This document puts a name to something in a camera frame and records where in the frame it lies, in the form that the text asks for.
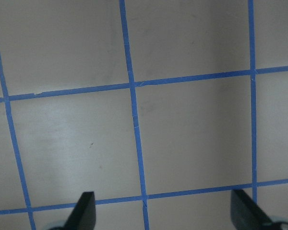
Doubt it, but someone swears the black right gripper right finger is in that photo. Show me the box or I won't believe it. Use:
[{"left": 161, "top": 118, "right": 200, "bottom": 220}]
[{"left": 230, "top": 189, "right": 274, "bottom": 230}]

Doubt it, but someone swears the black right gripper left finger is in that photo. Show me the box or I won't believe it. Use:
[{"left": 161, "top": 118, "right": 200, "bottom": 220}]
[{"left": 63, "top": 192, "right": 96, "bottom": 230}]

